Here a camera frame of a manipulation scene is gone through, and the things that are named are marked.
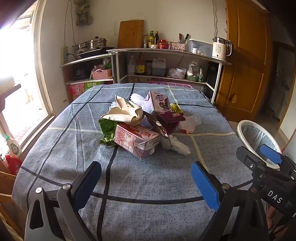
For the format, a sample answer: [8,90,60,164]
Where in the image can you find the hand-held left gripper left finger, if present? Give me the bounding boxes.
[24,161,102,241]

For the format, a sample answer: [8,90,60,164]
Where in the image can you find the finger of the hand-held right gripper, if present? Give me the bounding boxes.
[236,146,290,184]
[260,144,296,179]

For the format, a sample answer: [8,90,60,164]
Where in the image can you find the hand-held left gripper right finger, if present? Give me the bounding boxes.
[191,161,270,241]

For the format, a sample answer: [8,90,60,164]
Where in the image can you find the white round bin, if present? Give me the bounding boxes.
[236,120,289,172]

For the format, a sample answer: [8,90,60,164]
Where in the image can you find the white tissue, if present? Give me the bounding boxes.
[161,134,191,156]

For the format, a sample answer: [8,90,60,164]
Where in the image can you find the bright green foil wrapper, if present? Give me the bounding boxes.
[98,118,118,147]

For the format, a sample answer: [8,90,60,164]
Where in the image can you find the pink drink carton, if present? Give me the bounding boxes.
[114,123,161,159]

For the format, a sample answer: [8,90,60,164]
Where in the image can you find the brown snack wrapper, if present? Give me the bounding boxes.
[143,111,173,147]

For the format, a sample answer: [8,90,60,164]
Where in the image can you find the maroon snack wrapper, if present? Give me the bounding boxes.
[157,109,186,133]

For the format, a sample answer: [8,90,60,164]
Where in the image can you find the yellow snack wrapper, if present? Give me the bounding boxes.
[170,103,184,115]

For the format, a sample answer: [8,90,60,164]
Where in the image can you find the beige paper bag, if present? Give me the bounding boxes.
[101,95,144,127]

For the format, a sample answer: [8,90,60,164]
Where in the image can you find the white foam fruit net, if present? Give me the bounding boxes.
[107,101,121,112]
[129,93,148,107]

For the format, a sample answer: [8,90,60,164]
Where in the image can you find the purple fruit print drink carton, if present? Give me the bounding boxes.
[144,90,171,115]

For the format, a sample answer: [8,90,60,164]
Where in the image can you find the person's right hand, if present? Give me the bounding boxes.
[266,204,275,231]

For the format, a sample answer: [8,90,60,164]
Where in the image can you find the clear bin liner bag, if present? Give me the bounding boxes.
[242,124,284,163]

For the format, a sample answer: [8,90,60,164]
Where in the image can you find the red bag on chair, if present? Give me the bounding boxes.
[5,155,22,175]

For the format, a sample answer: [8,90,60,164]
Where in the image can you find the wooden furniture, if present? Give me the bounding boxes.
[0,160,28,240]

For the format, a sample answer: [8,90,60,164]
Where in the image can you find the white green detergent bottle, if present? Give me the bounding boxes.
[3,134,22,158]

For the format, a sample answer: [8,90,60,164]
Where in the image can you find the black tall appliance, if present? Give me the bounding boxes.
[206,62,219,100]

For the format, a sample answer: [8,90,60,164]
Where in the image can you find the pink cardboard box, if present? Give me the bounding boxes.
[69,84,86,101]

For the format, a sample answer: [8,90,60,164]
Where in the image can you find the wooden door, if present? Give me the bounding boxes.
[215,0,273,122]

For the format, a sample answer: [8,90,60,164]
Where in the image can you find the green cardboard box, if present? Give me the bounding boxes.
[84,81,104,92]

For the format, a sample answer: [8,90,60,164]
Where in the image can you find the white food packets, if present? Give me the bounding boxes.
[188,61,201,77]

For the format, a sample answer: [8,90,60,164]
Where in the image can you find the pink lid storage box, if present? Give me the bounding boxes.
[147,81,193,89]

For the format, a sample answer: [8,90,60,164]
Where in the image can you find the pink woven basket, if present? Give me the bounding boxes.
[91,69,113,80]

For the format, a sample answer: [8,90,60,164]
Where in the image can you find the black kitchen appliance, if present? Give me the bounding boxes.
[73,65,88,80]

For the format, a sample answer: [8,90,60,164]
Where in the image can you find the white electric kettle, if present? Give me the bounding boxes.
[211,37,232,60]

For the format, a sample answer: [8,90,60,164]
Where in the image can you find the crumpled clear plastic bag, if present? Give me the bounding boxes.
[167,68,183,79]

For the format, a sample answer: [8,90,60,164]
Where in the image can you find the green bag in basket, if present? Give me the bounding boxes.
[94,58,112,71]

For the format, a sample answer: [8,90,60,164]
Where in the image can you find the clear plastic storage box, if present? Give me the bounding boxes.
[188,38,213,56]

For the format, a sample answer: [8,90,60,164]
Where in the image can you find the low white shelf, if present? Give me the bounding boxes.
[61,53,116,102]

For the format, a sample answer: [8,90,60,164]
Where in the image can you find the clear plastic bottle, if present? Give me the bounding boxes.
[128,55,136,75]

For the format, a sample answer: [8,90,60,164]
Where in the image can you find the jerrycan with dark liquid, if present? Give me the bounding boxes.
[152,58,166,76]

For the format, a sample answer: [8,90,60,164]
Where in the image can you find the yellow label cooking oil bottle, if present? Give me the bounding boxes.
[135,53,146,76]

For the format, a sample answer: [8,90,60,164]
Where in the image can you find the white metal shelf rack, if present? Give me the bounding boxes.
[107,48,232,105]

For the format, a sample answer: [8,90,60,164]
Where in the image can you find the black induction cooker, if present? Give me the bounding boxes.
[76,46,115,58]

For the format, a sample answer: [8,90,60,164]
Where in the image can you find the steel pan with lid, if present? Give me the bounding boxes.
[72,42,89,52]

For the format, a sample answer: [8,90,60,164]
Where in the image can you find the steel steamer pot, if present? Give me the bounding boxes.
[88,36,108,49]

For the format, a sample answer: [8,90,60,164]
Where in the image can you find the bamboo cutting board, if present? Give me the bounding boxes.
[117,20,144,49]

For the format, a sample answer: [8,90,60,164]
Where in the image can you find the hanging grey cloth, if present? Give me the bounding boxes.
[76,0,92,26]

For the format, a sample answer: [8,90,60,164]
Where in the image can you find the white window frame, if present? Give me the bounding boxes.
[0,0,56,160]

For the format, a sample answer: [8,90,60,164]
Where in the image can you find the white wall cable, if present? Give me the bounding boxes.
[212,0,219,39]

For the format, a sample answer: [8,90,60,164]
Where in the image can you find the black wall cable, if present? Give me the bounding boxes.
[64,0,78,57]

